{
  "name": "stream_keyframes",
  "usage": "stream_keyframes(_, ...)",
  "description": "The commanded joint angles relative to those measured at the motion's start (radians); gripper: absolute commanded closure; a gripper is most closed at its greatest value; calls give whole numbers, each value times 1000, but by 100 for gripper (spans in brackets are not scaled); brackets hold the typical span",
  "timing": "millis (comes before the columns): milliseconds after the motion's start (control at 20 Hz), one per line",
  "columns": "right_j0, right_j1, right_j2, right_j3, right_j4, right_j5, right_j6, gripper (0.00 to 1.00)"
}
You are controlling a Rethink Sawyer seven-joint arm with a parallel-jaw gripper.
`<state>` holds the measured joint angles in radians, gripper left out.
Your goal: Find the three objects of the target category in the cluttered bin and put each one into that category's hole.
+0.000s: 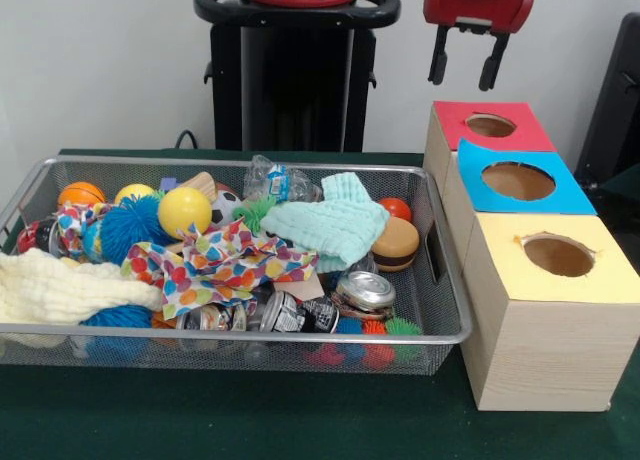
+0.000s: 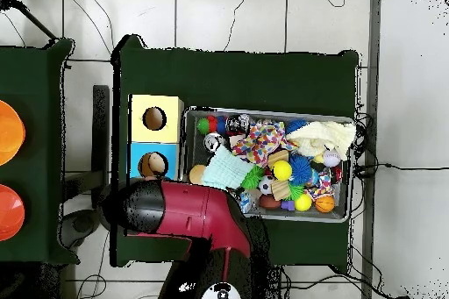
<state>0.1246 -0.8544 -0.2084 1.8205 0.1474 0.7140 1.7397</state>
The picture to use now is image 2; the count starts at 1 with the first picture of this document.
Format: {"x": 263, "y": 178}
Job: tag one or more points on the colourful polka dot cloth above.
{"x": 261, "y": 141}

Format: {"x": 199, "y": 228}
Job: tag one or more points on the orange toy basketball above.
{"x": 324, "y": 203}

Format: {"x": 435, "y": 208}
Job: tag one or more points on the dark green table cloth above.
{"x": 231, "y": 78}
{"x": 38, "y": 102}

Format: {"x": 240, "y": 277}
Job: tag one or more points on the wooden box with three holes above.
{"x": 156, "y": 122}

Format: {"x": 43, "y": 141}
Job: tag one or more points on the crushed clear plastic bottle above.
{"x": 245, "y": 201}

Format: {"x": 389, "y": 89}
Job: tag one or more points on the crushed silver can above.
{"x": 212, "y": 142}

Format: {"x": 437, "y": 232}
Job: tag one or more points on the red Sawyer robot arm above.
{"x": 196, "y": 211}

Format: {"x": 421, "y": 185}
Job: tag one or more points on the large yellow ball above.
{"x": 282, "y": 170}

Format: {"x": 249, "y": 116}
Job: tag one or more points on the orange bowl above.
{"x": 8, "y": 133}
{"x": 8, "y": 213}

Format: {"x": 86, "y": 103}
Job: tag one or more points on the shallow clear mesh bin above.
{"x": 280, "y": 113}

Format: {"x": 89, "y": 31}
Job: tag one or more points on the cream yellow cloth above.
{"x": 326, "y": 136}

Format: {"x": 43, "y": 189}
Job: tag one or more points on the mint green cloth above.
{"x": 228, "y": 166}

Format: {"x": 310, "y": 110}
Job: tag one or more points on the blue spiky ball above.
{"x": 302, "y": 169}
{"x": 297, "y": 126}

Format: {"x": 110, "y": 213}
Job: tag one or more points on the black stand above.
{"x": 101, "y": 138}

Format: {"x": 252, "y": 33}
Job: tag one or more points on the toy hamburger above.
{"x": 197, "y": 173}

